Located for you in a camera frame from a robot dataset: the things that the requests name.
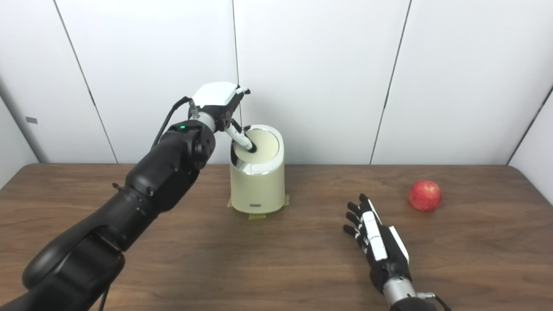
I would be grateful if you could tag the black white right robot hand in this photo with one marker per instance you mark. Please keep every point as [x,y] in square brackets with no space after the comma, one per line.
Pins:
[389,259]

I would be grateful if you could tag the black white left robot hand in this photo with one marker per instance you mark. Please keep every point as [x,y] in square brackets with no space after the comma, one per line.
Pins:
[214,93]

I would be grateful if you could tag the red apple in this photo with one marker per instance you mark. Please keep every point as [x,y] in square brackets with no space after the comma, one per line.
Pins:
[425,195]

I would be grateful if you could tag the round cream bin lid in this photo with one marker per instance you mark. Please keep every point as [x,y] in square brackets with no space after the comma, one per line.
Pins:
[265,149]

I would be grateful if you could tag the small grey wall label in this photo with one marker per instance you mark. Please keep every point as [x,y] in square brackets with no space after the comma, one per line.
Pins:
[31,120]

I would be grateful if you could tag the cream lidded trash can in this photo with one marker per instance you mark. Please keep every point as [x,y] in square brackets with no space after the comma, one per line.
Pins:
[258,190]

